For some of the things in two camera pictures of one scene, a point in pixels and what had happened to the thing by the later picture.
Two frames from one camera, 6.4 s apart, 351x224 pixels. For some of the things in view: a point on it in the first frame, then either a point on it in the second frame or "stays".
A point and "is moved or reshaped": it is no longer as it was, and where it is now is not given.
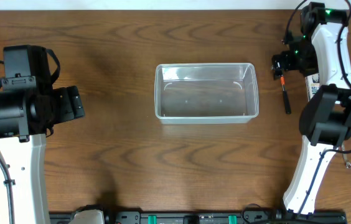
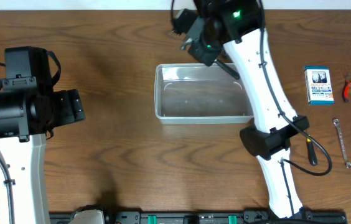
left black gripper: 70,102 stays
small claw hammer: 286,104 is moved or reshaped
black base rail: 212,217 stays
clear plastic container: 206,93 stays
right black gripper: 277,66 to 205,54
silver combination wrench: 348,164 stays
